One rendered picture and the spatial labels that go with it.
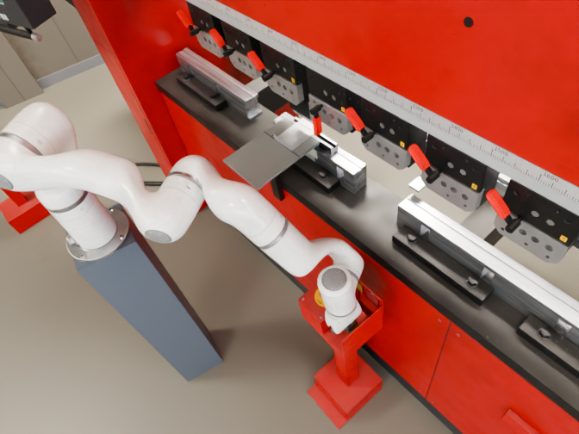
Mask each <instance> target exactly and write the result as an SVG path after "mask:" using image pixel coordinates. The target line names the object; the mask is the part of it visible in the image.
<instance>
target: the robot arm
mask: <svg viewBox="0 0 579 434"><path fill-rule="evenodd" d="M0 188H2V189H7V190H11V191H34V192H35V195H36V197H37V198H38V200H39V201H40V203H41V204H42V205H43V206H44V207H45V208H46V209H47V210H48V212H49V213H50V214H51V215H52V216H53V217H54V218H55V219H56V220H57V221H58V223H59V224H60V225H61V226H62V227H64V229H65V230H66V231H67V232H68V236H67V238H66V247H67V250H68V252H69V253H70V254H71V255H72V256H73V257H74V258H76V259H77V260H79V261H82V262H95V261H98V260H102V259H104V258H106V257H108V256H110V255H112V254H113V253H114V252H116V251H117V250H118V249H119V248H120V247H121V246H122V245H123V244H124V242H125V241H126V239H127V237H128V235H129V231H130V223H129V219H128V217H127V216H126V215H125V214H124V213H123V212H122V211H121V210H119V209H116V208H106V207H105V206H104V205H103V204H102V203H101V202H100V200H99V199H98V198H97V196H96V195H95V194H98V195H102V196H104V197H107V198H109V199H112V200H114V201H117V202H119V203H120V204H121V205H123V206H124V207H125V208H126V209H127V210H128V212H129V213H130V214H131V216H132V218H133V220H134V223H135V225H136V226H137V227H138V229H139V231H140V232H141V233H142V234H143V235H144V236H145V237H146V238H148V239H150V240H151V241H153V242H157V243H162V244H166V243H171V242H174V241H176V240H178V239H180V238H181V237H182V236H183V235H184V234H185V233H186V231H187V230H188V228H189V227H190V225H191V223H192V221H193V220H194V219H195V217H196V214H197V213H198V211H199V209H200V207H201V205H202V204H203V202H204V200H206V202H207V203H208V205H209V208H210V209H211V211H212V212H213V213H214V214H215V216H216V217H218V218H219V219H220V220H222V221H224V222H226V223H228V224H229V225H231V226H234V227H235V228H237V229H238V230H239V231H240V232H242V233H243V234H244V235H245V236H246V237H248V238H249V239H250V240H251V241H252V242H253V243H254V244H255V245H256V246H257V247H258V248H260V249H261V250H262V251H263V252H265V253H266V254H267V255H268V256H269V257H271V258H272V259H273V260H274V261H276V262H277V263H278V264H279V265H281V266H282V267H283V268H284V269H285V270H287V271H288V272H289V273H290V274H291V275H293V276H305V275H307V274H308V273H309V272H310V271H311V270H312V269H313V268H314V267H315V266H316V265H317V264H318V263H319V262H320V261H321V260H322V258H324V257H325V256H326V255H329V256H330V257H331V258H332V259H333V265H331V266H328V267H326V268H325V269H324V270H322V271H321V273H320V274H319V276H318V279H317V285H318V288H319V290H320V293H321V297H322V300H323V302H324V305H325V307H326V312H325V318H326V322H327V325H328V326H331V333H332V334H335V333H336V334H339V333H341V332H342V331H345V332H346V331H348V332H349V333H351V331H353V327H352V326H353V323H354V320H355V319H356V318H357V317H358V316H359V315H360V314H361V311H362V310H361V306H360V305H359V303H358V301H357V299H356V296H355V292H356V287H357V284H358V280H359V278H360V276H361V274H362V271H363V268H364V260H363V259H362V257H361V256H360V255H359V254H358V253H357V252H356V251H355V250H354V249H353V248H352V247H351V246H350V245H349V244H347V243H346V242H345V241H344V240H342V239H337V238H320V239H314V240H310V241H309V240H308V239H307V238H306V237H305V236H304V235H303V234H302V233H301V232H300V231H299V230H298V229H296V228H295V227H294V226H293V225H292V224H291V223H290V222H289V221H288V220H287V219H286V218H285V217H284V216H283V215H282V214H281V213H280V212H279V211H278V210H277V209H276V208H275V207H274V206H273V205H272V204H271V203H270V202H269V201H267V200H266V199H265V198H264V197H263V196H262V195H261V194H260V193H259V192H258V191H257V190H256V189H254V188H253V187H251V186H249V185H247V184H245V183H240V182H236V181H232V180H227V179H225V178H223V177H221V175H220V174H219V172H218V171H217V169H216V168H215V167H214V166H213V165H212V164H211V163H210V162H209V161H208V160H207V159H206V158H204V157H202V156H199V155H189V156H186V157H184V158H181V159H180V160H179V161H177V162H176V164H175V165H174V166H173V167H172V169H171V171H170V173H169V174H168V176H167V177H166V179H165V180H164V182H163V183H162V185H161V187H160V188H159V190H158V191H156V192H149V191H147V190H146V188H145V184H144V181H143V177H142V175H141V173H140V170H139V168H138V167H137V166H136V164H135V163H133V162H132V161H130V160H128V159H126V158H123V157H120V156H117V155H115V154H112V153H109V152H104V151H100V150H96V149H78V145H77V137H76V133H75V129H74V126H73V125H72V122H71V120H70V119H69V117H68V116H67V115H66V114H65V113H64V111H62V110H61V109H60V108H58V107H56V106H54V105H52V104H50V103H47V102H35V103H32V104H29V105H28V106H27V107H26V108H24V109H23V110H22V111H21V112H20V113H18V114H17V115H16V116H15V117H14V118H13V120H12V121H11V122H10V123H9V124H8V125H7V126H6V127H5V128H4V129H3V130H2V131H1V132H0Z"/></svg>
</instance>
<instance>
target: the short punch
mask: <svg viewBox="0 0 579 434"><path fill-rule="evenodd" d="M289 105H290V107H291V108H292V109H293V111H294V112H295V113H297V114H298V115H300V116H301V117H303V118H304V119H306V120H307V121H309V122H311V123H313V118H314V116H313V115H311V114H310V112H309V110H310V103H309V101H308V102H306V103H302V102H300V103H299V104H297V105H295V104H293V103H292V102H289Z"/></svg>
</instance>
